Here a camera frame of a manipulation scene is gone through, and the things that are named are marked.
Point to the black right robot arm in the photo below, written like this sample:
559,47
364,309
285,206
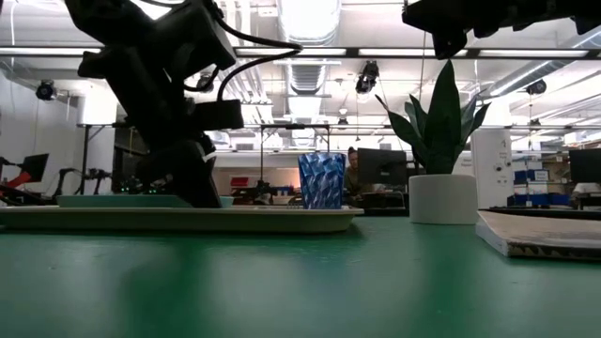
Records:
526,11

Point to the small tilted black monitor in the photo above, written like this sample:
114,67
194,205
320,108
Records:
34,168

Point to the person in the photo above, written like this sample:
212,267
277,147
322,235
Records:
354,176

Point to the black table frame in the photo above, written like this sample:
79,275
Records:
540,212

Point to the black hanging camera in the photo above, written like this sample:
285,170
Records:
367,77
45,90
536,87
205,81

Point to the background black robot arm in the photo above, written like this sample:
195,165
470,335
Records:
89,174

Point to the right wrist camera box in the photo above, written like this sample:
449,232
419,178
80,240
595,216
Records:
450,44

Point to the dark cabinet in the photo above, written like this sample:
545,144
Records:
129,159

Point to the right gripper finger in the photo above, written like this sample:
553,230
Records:
418,16

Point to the large black monitor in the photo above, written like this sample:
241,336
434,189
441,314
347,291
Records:
586,166

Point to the red object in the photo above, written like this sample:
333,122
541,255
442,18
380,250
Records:
16,182

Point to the red bin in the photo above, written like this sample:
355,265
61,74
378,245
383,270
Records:
239,181

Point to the blue patterned plastic cup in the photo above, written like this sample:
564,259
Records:
321,180

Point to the beige plastic tray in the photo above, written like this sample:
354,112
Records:
282,220

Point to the green snake plant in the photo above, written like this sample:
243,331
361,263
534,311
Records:
441,131

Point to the white pillar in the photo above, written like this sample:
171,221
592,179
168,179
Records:
490,164

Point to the teal plate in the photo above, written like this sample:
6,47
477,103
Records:
117,202

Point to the row of blue bins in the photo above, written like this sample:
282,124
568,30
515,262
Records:
540,199

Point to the black metal frame stand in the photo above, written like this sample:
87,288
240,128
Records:
261,155

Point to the blue storage bin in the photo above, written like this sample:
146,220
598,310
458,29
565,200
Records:
533,175

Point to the green table mat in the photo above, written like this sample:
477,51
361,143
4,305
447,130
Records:
300,291

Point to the white plant pot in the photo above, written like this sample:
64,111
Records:
443,199

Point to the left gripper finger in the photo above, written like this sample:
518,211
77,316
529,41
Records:
159,173
202,178

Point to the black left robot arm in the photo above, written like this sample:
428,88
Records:
103,19

